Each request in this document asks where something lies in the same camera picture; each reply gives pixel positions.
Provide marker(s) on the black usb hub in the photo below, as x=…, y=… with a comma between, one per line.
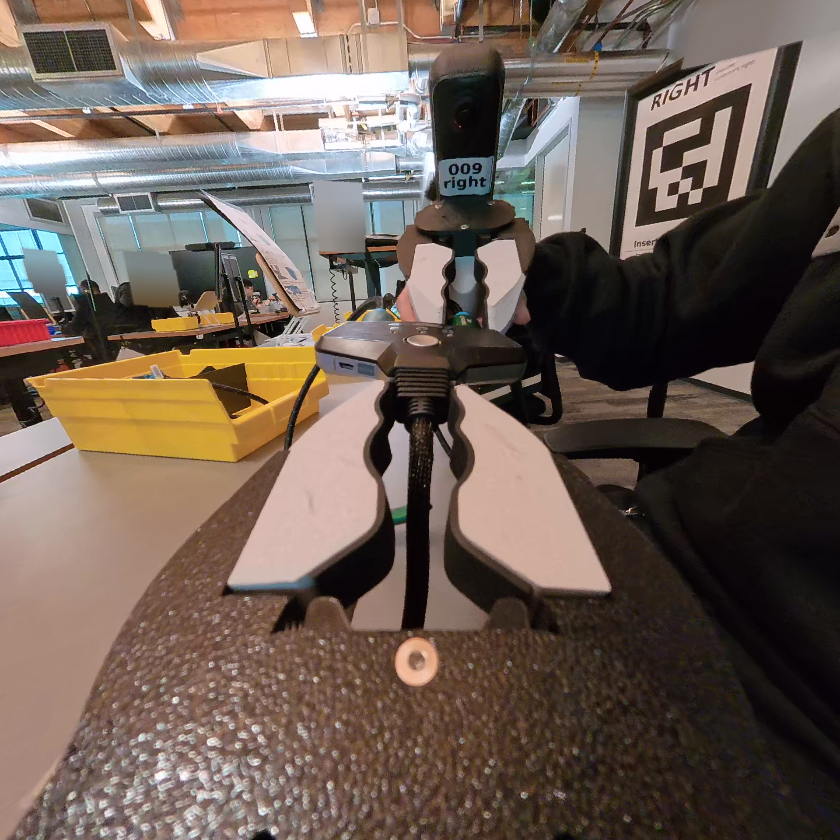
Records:
x=367, y=348

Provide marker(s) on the framed marker wall poster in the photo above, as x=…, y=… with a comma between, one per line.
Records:
x=695, y=151

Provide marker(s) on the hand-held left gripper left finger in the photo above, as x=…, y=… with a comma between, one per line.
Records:
x=315, y=499

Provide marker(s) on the wooden work table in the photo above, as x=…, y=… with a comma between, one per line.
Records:
x=197, y=336
x=39, y=348

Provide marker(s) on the person's right hand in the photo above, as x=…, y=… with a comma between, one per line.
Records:
x=522, y=312

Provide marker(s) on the office chair armrest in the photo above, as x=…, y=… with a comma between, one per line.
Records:
x=623, y=433

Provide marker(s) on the wooden instruction board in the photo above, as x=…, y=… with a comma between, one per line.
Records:
x=262, y=249

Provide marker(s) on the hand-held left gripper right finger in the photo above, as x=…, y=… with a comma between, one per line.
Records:
x=525, y=512

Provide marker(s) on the person's right forearm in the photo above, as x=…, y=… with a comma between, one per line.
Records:
x=656, y=308

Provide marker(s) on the red plastic bin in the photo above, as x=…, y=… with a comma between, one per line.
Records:
x=23, y=331

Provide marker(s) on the metal air vent box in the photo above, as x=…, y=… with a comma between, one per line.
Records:
x=69, y=51

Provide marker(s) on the black sheet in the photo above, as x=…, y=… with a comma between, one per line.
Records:
x=226, y=390

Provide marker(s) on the yellow plastic bin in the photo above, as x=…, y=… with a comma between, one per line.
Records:
x=190, y=323
x=331, y=331
x=164, y=426

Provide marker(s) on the white stand base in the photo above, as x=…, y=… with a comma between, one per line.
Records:
x=295, y=328

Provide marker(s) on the wooden standing desk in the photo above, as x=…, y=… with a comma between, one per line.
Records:
x=374, y=253

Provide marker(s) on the silver spiral air duct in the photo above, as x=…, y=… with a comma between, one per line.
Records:
x=164, y=72
x=197, y=154

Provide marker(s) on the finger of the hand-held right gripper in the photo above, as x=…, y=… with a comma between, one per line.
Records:
x=426, y=282
x=504, y=282

